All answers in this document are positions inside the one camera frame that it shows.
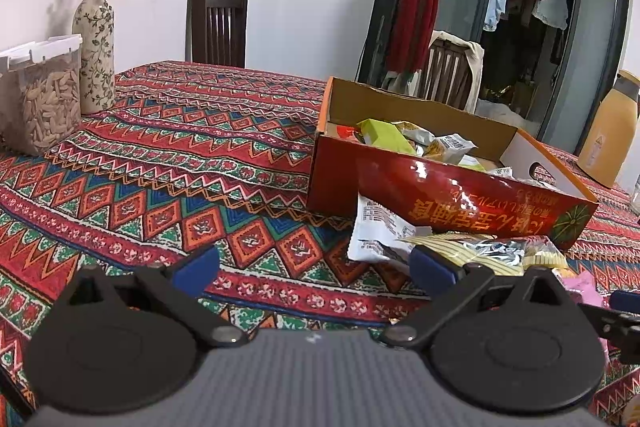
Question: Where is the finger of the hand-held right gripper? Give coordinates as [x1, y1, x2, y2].
[577, 291, 640, 363]

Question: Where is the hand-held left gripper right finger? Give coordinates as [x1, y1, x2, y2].
[377, 245, 576, 350]

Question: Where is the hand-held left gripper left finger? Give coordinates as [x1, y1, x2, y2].
[60, 245, 251, 349]

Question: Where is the pink snack packet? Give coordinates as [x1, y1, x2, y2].
[559, 271, 612, 370]

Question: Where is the yellow striped silver snack packet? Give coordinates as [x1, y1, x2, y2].
[399, 231, 570, 280]

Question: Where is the white cracker picture snack packet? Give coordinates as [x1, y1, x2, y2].
[432, 133, 477, 165]

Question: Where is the red orange cardboard box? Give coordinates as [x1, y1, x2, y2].
[306, 77, 600, 253]

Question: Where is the white orange snack packet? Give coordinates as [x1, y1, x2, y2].
[400, 122, 436, 148]

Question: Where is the patterned red tablecloth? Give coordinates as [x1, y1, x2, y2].
[0, 59, 640, 427]

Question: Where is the yellow thermos jug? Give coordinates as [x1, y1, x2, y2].
[576, 69, 640, 189]

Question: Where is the brown slatted wooden chair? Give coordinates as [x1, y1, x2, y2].
[417, 38, 473, 112]

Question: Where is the clear seed storage container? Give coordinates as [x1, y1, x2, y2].
[0, 33, 83, 156]

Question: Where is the floral ceramic vase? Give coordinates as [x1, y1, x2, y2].
[72, 0, 117, 115]

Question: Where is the dark wooden chair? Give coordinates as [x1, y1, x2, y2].
[185, 0, 249, 68]

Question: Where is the glass sliding door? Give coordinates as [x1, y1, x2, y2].
[356, 0, 632, 155]

